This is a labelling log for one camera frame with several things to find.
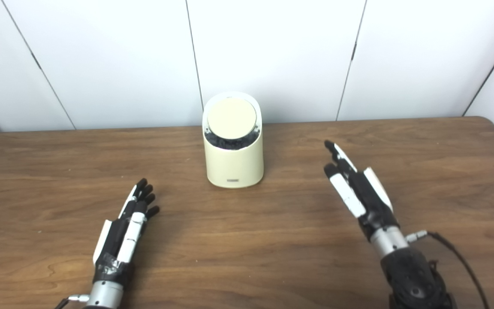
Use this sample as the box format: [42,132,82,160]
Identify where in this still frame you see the black bin liner bag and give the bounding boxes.
[205,127,261,150]

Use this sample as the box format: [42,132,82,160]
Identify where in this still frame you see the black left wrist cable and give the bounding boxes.
[54,294,90,309]

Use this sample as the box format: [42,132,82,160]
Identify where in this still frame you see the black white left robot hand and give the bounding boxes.
[92,178,160,286]

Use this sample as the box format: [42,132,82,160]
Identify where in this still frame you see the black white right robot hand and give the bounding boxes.
[324,140,401,241]

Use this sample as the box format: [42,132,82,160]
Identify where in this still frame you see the cream round bin lid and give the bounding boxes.
[207,97,257,139]

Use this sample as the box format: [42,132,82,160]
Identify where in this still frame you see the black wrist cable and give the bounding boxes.
[54,294,90,309]
[405,230,490,309]

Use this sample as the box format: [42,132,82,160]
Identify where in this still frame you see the cream desktop trash bin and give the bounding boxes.
[202,92,265,188]

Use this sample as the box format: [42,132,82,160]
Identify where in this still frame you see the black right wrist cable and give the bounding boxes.
[405,230,490,309]

